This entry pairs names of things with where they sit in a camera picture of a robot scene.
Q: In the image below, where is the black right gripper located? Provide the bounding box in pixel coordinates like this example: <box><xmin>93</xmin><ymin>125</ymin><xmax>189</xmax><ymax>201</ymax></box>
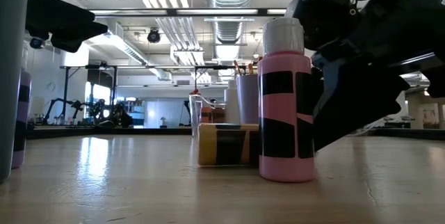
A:
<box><xmin>312</xmin><ymin>0</ymin><xmax>445</xmax><ymax>152</ymax></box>

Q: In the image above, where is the clear plastic bin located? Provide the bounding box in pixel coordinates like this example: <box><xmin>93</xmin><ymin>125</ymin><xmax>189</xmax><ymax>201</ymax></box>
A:
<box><xmin>189</xmin><ymin>93</ymin><xmax>241</xmax><ymax>138</ymax></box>

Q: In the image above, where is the black ceiling spotlight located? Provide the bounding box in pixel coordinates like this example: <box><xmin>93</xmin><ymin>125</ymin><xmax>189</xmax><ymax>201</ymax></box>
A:
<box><xmin>29</xmin><ymin>37</ymin><xmax>45</xmax><ymax>50</ymax></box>
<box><xmin>148</xmin><ymin>28</ymin><xmax>161</xmax><ymax>44</ymax></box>

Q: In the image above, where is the large white paint bottle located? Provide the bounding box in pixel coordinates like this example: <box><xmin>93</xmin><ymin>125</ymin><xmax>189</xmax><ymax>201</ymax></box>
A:
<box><xmin>224</xmin><ymin>79</ymin><xmax>241</xmax><ymax>125</ymax></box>

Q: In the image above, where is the small ochre paint bottle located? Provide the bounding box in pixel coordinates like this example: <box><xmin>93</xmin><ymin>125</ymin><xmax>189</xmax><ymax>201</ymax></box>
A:
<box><xmin>197</xmin><ymin>122</ymin><xmax>260</xmax><ymax>167</ymax></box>

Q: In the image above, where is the lilac plastic cup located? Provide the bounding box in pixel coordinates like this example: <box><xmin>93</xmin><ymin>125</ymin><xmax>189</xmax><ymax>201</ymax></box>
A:
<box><xmin>236</xmin><ymin>74</ymin><xmax>260</xmax><ymax>125</ymax></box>

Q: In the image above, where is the large teal paint bottle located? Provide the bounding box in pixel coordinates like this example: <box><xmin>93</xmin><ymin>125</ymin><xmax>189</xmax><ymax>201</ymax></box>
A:
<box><xmin>0</xmin><ymin>0</ymin><xmax>31</xmax><ymax>183</ymax></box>

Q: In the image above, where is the small pink paint bottle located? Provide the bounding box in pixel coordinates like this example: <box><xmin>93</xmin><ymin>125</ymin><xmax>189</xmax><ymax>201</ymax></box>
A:
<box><xmin>257</xmin><ymin>17</ymin><xmax>316</xmax><ymax>183</ymax></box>

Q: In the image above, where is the small purple paint bottle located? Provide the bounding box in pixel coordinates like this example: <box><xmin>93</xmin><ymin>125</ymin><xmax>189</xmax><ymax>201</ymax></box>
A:
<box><xmin>12</xmin><ymin>42</ymin><xmax>32</xmax><ymax>169</ymax></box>

